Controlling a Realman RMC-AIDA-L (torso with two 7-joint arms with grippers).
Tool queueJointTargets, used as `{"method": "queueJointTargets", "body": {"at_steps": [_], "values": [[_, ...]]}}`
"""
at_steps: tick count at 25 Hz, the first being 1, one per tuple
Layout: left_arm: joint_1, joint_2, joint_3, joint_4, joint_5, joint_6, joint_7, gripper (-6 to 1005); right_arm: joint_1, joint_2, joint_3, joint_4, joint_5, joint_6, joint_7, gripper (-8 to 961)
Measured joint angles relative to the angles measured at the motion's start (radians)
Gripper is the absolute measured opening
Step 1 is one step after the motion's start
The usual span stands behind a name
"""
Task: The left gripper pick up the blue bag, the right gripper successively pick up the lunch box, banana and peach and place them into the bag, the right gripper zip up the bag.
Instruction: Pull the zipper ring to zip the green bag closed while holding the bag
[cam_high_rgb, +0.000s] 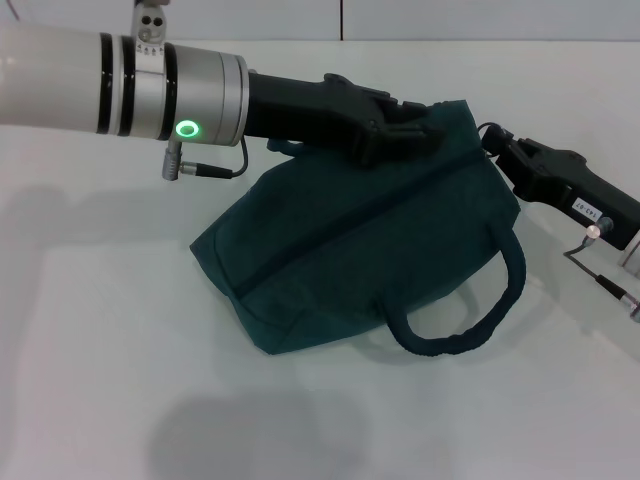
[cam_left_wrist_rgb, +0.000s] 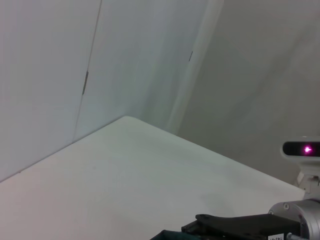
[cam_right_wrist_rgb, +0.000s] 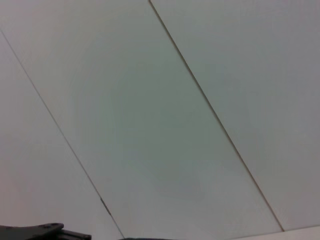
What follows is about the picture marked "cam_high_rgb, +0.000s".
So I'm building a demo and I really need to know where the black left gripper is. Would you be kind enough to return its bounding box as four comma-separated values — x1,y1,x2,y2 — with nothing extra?
243,72,451,167

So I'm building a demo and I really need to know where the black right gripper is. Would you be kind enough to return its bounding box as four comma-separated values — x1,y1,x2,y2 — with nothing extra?
478,122,640,252

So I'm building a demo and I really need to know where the dark teal insulated bag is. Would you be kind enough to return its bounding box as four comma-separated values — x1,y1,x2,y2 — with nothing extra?
189,98,528,360

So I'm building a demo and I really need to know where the right arm cable with plug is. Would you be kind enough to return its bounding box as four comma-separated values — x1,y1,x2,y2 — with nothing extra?
563,215,640,321

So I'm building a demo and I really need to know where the arm cable with plug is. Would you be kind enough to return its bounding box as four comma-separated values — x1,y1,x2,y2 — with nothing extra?
159,137,250,180
563,215,640,321

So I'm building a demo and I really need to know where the left arm cable with plug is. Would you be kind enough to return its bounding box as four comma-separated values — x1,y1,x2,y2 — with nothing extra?
159,137,250,180

